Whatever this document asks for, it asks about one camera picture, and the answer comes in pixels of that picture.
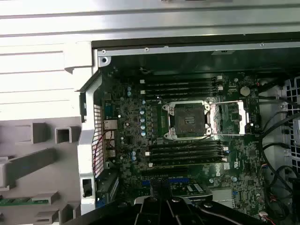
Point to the metal locking lever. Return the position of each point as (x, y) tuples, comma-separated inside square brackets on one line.
[(159, 97)]

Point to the CPU socket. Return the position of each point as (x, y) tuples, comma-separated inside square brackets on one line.
[(187, 119)]

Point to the grey parts rack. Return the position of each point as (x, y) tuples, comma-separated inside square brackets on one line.
[(47, 164)]

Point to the black expansion slot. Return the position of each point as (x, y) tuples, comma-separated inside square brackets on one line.
[(164, 172)]

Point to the black graphics card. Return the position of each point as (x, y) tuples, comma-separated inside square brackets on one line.
[(178, 191)]

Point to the metal socket cover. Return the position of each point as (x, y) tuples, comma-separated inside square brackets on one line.
[(243, 117)]

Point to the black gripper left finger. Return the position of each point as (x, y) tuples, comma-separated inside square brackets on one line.
[(150, 215)]

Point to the blue expansion slot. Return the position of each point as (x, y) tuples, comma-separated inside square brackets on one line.
[(146, 181)]

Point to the round coin battery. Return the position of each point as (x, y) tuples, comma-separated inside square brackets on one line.
[(245, 90)]

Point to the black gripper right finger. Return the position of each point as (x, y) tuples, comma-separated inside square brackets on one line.
[(182, 215)]

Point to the green RAM stick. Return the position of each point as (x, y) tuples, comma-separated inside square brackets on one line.
[(16, 202)]

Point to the black RAM slot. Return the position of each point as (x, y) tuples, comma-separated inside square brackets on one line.
[(180, 90), (186, 157), (186, 145), (186, 162), (180, 84), (180, 79), (186, 151), (180, 95)]

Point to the green motherboard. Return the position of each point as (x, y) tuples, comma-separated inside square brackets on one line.
[(234, 159)]

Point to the metal drive cage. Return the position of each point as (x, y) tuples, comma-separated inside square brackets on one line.
[(293, 93)]

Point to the black PC case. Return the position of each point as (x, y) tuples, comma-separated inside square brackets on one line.
[(187, 50)]

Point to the silver chipset heatsink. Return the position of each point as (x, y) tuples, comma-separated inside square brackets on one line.
[(222, 195)]

